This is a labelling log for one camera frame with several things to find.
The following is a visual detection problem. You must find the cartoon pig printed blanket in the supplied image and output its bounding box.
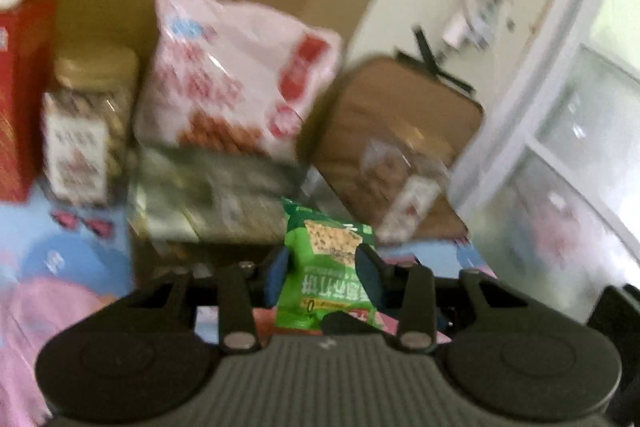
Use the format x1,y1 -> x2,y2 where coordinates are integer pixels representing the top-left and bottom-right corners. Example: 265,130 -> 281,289
0,182 -> 501,427

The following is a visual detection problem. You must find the green snack packet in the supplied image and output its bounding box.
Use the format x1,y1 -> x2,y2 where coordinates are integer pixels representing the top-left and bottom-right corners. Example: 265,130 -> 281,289
275,197 -> 386,333

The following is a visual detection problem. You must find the pink snack bag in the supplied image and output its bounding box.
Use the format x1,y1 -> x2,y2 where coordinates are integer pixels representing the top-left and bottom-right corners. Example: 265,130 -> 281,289
132,0 -> 346,162

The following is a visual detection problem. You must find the white window frame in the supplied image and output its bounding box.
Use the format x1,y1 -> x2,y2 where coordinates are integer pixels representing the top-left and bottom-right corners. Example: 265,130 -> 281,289
450,0 -> 640,258

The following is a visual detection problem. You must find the dark cardboard box sheep print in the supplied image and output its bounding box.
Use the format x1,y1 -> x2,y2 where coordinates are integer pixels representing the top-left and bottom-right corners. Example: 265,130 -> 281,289
127,144 -> 311,288

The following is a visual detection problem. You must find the red gift bag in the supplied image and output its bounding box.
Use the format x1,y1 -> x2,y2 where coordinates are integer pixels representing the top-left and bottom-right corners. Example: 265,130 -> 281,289
0,0 -> 58,202

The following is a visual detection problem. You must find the small clear nut jar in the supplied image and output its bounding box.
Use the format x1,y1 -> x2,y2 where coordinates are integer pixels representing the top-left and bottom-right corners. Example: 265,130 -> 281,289
42,47 -> 141,208

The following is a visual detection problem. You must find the large gold-lid nut jar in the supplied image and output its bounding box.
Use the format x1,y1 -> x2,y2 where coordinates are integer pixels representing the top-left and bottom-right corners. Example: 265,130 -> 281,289
360,132 -> 451,238

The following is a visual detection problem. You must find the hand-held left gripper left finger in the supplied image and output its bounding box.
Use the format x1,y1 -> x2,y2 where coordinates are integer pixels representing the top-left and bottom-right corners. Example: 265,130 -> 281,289
120,247 -> 291,355

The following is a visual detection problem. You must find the black tape strip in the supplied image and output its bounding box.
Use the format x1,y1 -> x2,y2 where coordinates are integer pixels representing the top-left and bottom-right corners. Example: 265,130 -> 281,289
395,52 -> 476,96
412,27 -> 442,68

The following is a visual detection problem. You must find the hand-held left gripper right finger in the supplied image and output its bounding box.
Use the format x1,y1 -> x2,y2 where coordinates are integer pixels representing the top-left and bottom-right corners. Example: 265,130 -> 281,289
354,243 -> 531,353

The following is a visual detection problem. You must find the brown seat cushion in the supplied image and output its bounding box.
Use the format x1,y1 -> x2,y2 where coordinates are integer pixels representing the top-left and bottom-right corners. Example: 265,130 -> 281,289
300,57 -> 486,243

